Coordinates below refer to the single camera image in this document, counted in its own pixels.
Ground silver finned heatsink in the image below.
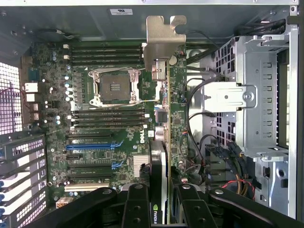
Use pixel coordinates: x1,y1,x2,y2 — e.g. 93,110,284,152
132,155,149,178

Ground white expansion slot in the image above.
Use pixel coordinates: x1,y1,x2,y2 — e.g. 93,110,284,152
63,183,111,192

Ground long black expansion slot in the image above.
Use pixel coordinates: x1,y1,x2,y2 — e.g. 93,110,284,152
67,174,114,181
66,165,114,171
65,133,113,141

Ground black power connectors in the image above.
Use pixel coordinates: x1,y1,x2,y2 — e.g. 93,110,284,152
204,140,241,168

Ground green motherboard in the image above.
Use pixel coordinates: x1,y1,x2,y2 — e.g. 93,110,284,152
20,40,190,214

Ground white power connector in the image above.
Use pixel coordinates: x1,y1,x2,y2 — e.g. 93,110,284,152
56,196,73,209

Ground blue expansion slot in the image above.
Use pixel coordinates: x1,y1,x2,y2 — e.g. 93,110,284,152
65,143,124,151

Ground black RAM slot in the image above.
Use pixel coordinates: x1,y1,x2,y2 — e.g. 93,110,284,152
70,114,146,120
70,51,143,56
70,125,146,131
70,109,146,114
70,120,146,125
70,56,143,61
70,46,143,51
70,61,143,67

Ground silver disk bay with slots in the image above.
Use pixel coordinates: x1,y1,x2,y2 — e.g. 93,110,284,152
255,154,297,219

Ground CPU socket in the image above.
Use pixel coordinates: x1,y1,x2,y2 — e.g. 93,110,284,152
88,68,144,108

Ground silver disk bay cage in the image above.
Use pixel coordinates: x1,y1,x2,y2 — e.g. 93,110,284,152
202,35,299,164

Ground rear port block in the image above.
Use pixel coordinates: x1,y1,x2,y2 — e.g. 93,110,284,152
20,56,40,124

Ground white case label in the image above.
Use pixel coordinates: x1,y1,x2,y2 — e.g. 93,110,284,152
109,9,133,16

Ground open grey PC case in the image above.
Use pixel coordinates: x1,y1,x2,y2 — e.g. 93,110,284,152
0,0,304,228

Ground yellow and red wires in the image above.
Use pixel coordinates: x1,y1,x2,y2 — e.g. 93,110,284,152
223,179,257,202

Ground black looped wire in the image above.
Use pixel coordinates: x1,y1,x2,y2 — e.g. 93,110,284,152
184,77,217,154

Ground red twisted wire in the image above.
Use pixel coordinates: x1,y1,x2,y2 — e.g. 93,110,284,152
0,87,33,110

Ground black cable bundle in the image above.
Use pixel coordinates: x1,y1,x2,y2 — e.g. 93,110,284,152
234,18,286,37

